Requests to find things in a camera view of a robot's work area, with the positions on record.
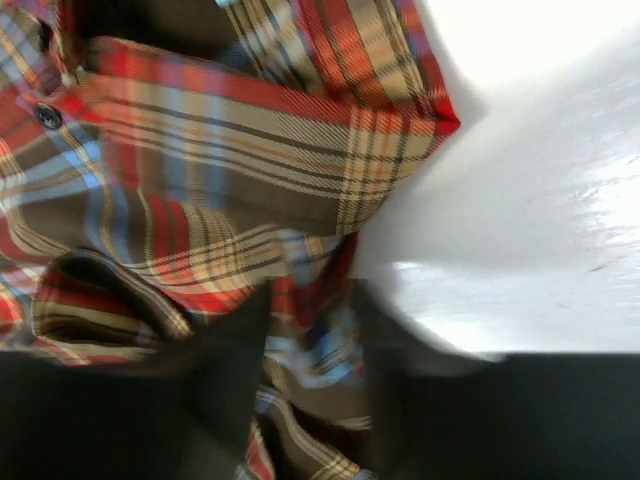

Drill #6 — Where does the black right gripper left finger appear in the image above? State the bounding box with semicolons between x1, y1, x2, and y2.
189;284;271;479

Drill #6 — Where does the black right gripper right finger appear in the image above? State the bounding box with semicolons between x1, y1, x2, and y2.
352;280;450;479

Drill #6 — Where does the plaid flannel long sleeve shirt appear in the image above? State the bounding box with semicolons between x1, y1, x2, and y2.
1;1;459;479

